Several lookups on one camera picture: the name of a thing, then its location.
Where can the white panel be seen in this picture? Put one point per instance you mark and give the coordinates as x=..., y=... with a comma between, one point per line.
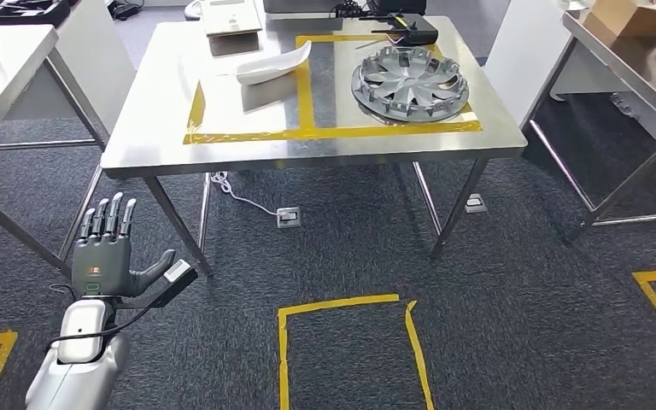
x=523, y=56

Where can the steel workbench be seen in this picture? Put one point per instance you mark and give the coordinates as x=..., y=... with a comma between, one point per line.
x=237, y=113

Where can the yellow tape on workbench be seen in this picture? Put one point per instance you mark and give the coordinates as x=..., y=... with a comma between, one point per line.
x=333, y=133

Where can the silver wheel cover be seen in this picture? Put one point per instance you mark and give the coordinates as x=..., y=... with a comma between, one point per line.
x=410, y=85

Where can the white plastic shell part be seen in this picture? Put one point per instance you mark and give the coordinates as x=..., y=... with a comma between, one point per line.
x=271, y=68

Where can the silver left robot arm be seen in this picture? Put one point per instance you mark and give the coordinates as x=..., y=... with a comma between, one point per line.
x=79, y=373

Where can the silver floor outlet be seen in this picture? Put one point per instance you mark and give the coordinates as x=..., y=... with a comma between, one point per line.
x=288, y=217
x=475, y=203

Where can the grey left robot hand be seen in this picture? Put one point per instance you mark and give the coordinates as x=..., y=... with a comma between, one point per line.
x=101, y=266

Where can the brown cardboard box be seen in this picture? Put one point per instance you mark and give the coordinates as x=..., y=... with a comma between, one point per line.
x=622, y=17

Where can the open cardboard box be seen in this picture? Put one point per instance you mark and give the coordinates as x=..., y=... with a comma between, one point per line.
x=232, y=17

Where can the black power adapter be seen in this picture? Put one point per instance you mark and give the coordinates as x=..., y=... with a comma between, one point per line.
x=127, y=8

